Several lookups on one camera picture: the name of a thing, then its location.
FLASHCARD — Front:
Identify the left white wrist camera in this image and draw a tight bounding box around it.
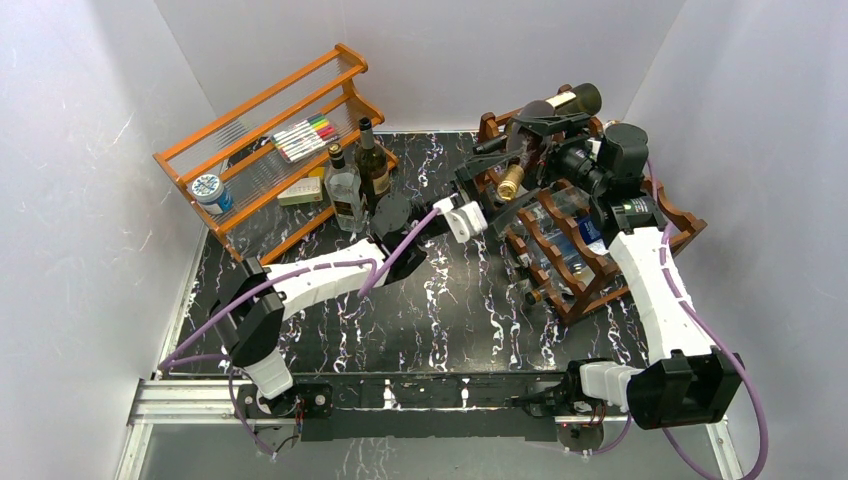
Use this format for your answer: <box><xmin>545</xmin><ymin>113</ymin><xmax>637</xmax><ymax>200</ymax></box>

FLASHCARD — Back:
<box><xmin>434</xmin><ymin>198</ymin><xmax>488</xmax><ymax>243</ymax></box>

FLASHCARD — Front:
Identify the lower clear bottle in rack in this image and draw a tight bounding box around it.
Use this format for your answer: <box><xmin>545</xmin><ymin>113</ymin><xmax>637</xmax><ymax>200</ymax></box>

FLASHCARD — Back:
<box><xmin>517</xmin><ymin>244</ymin><xmax>595</xmax><ymax>301</ymax></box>

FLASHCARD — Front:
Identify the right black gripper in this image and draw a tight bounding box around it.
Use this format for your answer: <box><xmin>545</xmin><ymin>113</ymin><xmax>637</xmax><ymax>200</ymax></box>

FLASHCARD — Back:
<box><xmin>508</xmin><ymin>111</ymin><xmax>608</xmax><ymax>196</ymax></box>

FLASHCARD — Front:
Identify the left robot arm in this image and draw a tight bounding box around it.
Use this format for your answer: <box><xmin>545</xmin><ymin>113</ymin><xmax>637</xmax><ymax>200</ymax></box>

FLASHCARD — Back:
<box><xmin>207</xmin><ymin>150</ymin><xmax>533</xmax><ymax>416</ymax></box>

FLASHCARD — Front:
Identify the small cream box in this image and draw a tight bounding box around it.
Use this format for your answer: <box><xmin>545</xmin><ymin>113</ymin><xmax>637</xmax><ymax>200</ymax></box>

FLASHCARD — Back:
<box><xmin>277</xmin><ymin>176</ymin><xmax>323</xmax><ymax>206</ymax></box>

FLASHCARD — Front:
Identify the dark wine bottle silver cap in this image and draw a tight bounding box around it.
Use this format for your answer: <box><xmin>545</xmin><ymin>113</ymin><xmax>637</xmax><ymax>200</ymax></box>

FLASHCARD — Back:
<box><xmin>354</xmin><ymin>117</ymin><xmax>391</xmax><ymax>214</ymax></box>

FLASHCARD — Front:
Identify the orange wooden shelf rack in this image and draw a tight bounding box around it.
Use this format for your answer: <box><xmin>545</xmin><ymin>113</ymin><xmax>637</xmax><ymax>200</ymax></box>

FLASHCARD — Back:
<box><xmin>153</xmin><ymin>43</ymin><xmax>385</xmax><ymax>264</ymax></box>

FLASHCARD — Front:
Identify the blue label clear bottle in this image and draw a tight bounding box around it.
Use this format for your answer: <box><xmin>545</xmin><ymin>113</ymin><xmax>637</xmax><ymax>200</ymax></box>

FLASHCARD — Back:
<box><xmin>493</xmin><ymin>205</ymin><xmax>617</xmax><ymax>266</ymax></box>

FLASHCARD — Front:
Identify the pack of coloured markers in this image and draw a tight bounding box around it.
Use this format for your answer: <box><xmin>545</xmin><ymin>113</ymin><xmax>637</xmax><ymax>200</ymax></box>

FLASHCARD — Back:
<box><xmin>271</xmin><ymin>113</ymin><xmax>338</xmax><ymax>163</ymax></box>

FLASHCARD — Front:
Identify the clear liquor bottle dark label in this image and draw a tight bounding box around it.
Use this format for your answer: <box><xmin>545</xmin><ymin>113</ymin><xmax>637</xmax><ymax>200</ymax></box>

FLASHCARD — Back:
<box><xmin>324</xmin><ymin>143</ymin><xmax>365</xmax><ymax>233</ymax></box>

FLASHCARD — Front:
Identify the red wine bottle gold cap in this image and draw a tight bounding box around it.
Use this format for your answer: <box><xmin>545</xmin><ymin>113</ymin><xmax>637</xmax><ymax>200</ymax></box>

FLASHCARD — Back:
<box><xmin>497</xmin><ymin>100</ymin><xmax>554</xmax><ymax>201</ymax></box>

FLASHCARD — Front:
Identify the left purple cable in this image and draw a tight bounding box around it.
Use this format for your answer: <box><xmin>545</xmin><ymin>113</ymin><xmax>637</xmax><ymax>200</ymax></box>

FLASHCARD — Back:
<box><xmin>157</xmin><ymin>208</ymin><xmax>442</xmax><ymax>458</ymax></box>

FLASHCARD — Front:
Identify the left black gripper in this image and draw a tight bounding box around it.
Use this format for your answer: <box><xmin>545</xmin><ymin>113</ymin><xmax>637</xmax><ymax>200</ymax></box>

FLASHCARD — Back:
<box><xmin>409</xmin><ymin>153</ymin><xmax>539</xmax><ymax>247</ymax></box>

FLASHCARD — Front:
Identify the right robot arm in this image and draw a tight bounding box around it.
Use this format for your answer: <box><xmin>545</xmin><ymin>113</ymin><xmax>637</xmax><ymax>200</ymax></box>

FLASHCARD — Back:
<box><xmin>513</xmin><ymin>113</ymin><xmax>745</xmax><ymax>430</ymax></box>

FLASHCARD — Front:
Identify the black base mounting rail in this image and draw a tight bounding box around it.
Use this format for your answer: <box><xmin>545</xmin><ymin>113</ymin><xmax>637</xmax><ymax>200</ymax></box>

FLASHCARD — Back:
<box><xmin>238</xmin><ymin>370</ymin><xmax>631</xmax><ymax>444</ymax></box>

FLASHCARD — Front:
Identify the green wine bottle white label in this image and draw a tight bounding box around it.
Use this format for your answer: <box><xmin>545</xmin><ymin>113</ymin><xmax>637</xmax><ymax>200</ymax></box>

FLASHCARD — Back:
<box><xmin>473</xmin><ymin>82</ymin><xmax>603</xmax><ymax>155</ymax></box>

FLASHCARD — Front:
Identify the brown wooden wine rack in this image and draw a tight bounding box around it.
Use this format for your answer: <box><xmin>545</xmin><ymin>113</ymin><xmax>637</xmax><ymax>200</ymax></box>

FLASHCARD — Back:
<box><xmin>457</xmin><ymin>83</ymin><xmax>706</xmax><ymax>325</ymax></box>

